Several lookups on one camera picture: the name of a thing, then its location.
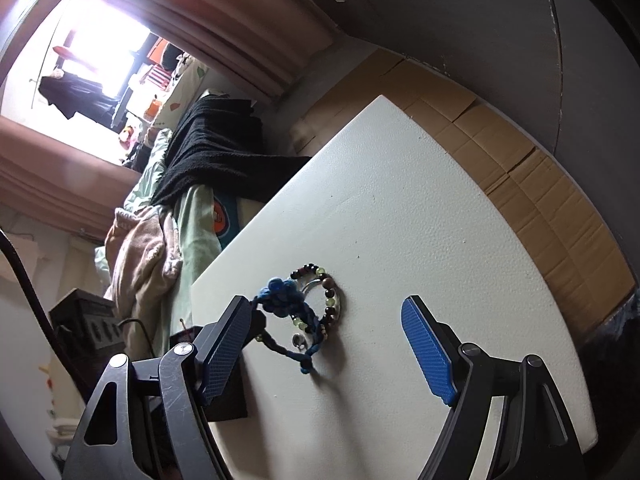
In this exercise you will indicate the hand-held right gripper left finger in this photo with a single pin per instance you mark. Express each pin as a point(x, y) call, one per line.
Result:
point(225, 350)

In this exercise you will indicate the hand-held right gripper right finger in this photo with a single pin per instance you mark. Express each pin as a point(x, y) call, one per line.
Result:
point(427, 355)

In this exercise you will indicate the silver bangle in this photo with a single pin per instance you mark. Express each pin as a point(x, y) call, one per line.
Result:
point(309, 287)

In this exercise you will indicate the beige fleece blanket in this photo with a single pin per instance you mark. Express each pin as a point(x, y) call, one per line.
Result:
point(142, 260)

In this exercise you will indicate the green bedsheet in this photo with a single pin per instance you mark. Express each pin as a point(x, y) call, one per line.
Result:
point(192, 225)

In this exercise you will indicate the orange and teal print cushion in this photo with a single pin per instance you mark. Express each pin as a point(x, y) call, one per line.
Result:
point(225, 220)

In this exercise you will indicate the black power strip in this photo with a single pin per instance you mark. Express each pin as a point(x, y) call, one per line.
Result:
point(82, 322)

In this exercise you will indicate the flattened cardboard sheets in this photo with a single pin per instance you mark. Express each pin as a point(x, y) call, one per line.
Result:
point(550, 195)

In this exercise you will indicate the black knitted blanket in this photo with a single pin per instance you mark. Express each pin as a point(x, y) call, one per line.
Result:
point(220, 145)

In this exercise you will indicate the pink curtain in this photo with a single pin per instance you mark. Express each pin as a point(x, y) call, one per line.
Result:
point(60, 175)
point(215, 25)

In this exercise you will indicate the orange cup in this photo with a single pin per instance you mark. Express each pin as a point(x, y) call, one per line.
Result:
point(153, 107)

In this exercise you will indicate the white heart print cushion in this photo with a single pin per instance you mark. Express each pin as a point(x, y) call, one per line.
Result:
point(185, 85)

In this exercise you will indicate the hanging dark clothes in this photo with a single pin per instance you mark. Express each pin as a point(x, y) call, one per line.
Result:
point(75, 95)

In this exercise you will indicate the grey wardrobe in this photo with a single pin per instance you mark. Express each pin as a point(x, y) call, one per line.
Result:
point(475, 20)

